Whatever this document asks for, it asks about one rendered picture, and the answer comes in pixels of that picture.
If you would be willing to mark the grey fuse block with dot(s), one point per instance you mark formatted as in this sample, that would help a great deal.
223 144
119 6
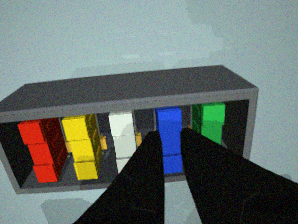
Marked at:
55 136

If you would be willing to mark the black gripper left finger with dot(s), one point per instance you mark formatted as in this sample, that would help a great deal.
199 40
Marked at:
137 195

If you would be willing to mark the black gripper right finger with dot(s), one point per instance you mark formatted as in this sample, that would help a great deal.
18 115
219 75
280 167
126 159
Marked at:
229 189

